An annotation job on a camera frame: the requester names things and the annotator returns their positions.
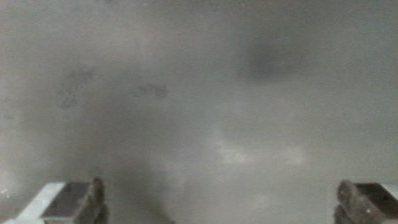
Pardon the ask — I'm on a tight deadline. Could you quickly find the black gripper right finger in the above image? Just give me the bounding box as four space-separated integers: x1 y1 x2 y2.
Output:
334 180 398 224

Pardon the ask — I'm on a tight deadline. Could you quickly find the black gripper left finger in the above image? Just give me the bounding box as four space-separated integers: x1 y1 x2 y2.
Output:
10 177 110 224

